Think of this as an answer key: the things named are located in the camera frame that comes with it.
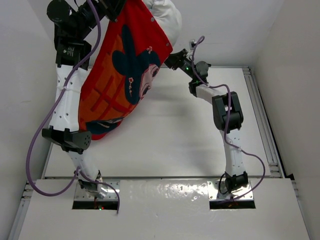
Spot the white pillow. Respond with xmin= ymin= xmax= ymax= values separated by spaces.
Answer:
xmin=143 ymin=0 xmax=182 ymax=47

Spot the pink patterned pillowcase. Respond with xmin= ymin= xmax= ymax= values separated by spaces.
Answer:
xmin=78 ymin=0 xmax=173 ymax=141

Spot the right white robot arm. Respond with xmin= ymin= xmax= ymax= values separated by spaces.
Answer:
xmin=164 ymin=49 xmax=249 ymax=194

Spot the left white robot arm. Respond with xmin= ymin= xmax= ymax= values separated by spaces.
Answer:
xmin=41 ymin=0 xmax=126 ymax=199

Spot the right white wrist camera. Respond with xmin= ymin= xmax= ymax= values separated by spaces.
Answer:
xmin=189 ymin=39 xmax=197 ymax=53

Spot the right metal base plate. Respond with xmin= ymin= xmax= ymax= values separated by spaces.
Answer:
xmin=207 ymin=178 xmax=254 ymax=202

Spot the metal base plate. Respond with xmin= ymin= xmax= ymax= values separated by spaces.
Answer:
xmin=73 ymin=180 xmax=120 ymax=202
xmin=207 ymin=178 xmax=254 ymax=202

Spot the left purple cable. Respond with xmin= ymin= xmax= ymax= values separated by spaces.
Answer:
xmin=26 ymin=0 xmax=121 ymax=216

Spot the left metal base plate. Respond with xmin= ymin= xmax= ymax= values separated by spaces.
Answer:
xmin=73 ymin=180 xmax=120 ymax=202

